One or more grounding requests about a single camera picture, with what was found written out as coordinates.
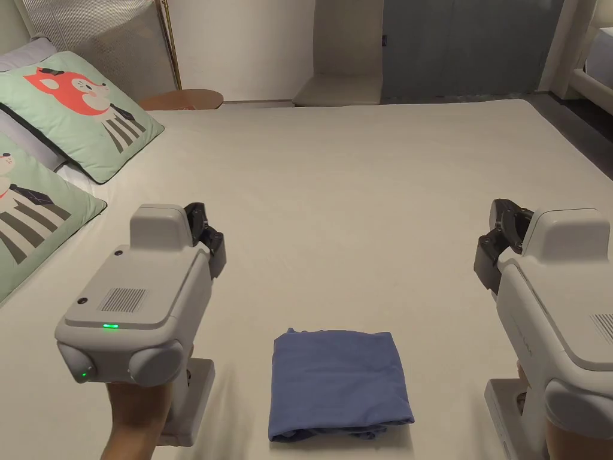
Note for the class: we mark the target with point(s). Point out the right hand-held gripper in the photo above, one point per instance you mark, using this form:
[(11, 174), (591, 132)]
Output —
[(555, 306)]

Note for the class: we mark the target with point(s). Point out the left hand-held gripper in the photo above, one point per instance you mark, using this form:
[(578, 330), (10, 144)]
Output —
[(143, 287)]

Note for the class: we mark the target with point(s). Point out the person's left hand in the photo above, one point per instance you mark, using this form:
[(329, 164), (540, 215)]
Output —
[(136, 417)]

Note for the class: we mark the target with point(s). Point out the person's right hand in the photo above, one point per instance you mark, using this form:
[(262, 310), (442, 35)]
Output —
[(572, 446)]

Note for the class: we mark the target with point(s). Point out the bed with beige sheet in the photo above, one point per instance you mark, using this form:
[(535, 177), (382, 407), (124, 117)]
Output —
[(345, 211)]

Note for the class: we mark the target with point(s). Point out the green cushion with fox print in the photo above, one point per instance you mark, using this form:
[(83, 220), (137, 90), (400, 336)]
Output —
[(91, 120)]

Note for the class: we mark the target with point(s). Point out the green cushion with dog print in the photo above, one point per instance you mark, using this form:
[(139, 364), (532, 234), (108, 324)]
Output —
[(33, 225)]

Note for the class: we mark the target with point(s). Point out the grey blue wardrobe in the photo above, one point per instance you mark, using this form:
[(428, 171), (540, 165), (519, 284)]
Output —
[(469, 48)]

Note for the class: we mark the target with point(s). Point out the gold floor lamp pole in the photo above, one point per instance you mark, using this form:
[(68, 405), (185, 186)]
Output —
[(171, 43)]

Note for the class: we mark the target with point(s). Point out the folded blue garment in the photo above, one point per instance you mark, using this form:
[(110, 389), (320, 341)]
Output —
[(335, 383)]

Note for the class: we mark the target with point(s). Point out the grey ribbed panel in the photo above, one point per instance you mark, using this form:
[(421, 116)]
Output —
[(110, 38)]

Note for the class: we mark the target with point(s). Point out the beige padded headboard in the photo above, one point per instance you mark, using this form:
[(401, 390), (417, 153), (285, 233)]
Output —
[(19, 21)]

